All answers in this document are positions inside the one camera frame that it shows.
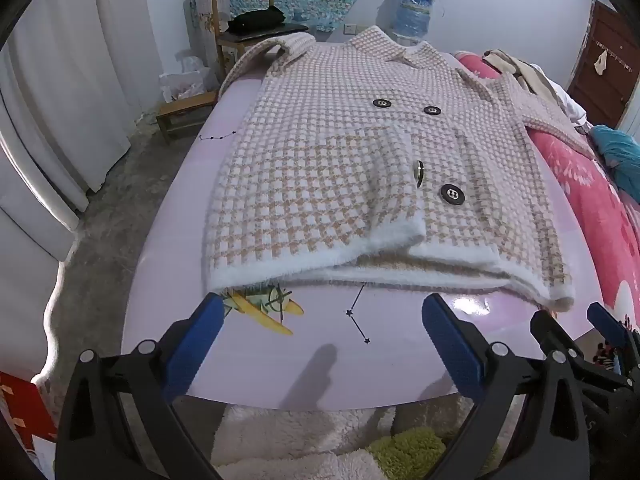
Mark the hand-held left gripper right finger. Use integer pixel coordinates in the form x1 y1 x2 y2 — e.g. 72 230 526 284
421 293 594 480

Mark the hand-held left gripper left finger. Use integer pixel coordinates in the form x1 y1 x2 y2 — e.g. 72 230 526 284
54 292 225 480

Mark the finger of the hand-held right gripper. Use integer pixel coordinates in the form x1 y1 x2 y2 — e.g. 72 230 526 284
530 309 626 388
586 302 640 378

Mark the beige white houndstooth coat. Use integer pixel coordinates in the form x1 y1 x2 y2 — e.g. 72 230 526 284
200 25 608 313

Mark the beige clothes pile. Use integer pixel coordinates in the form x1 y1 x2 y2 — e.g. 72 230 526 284
482 49 563 106

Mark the pink floral blanket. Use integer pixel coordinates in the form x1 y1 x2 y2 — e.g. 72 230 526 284
452 51 640 331

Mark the person's white green fluffy robe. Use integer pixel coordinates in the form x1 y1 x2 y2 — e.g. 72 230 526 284
210 402 506 480

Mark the teal cloth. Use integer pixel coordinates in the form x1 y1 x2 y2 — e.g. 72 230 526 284
590 125 640 206

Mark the red box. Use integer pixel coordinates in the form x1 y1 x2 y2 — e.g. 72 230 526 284
0 370 58 461

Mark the white cloth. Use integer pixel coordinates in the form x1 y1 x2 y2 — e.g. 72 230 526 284
530 62 588 128

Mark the brown wooden door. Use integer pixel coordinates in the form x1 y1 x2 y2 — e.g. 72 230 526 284
567 0 640 128

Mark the small wooden stool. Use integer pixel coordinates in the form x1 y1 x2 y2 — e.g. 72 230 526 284
156 91 217 145

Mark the white plastic bag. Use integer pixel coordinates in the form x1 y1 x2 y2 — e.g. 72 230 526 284
159 50 213 102

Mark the white curtain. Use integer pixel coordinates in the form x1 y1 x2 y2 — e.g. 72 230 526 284
0 0 166 411

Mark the wooden chair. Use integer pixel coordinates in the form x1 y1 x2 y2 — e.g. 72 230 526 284
206 0 308 78

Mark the black bag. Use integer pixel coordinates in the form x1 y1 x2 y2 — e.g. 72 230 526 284
227 6 286 31

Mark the blue white container stack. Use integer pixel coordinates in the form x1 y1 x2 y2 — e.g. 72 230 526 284
395 0 435 40

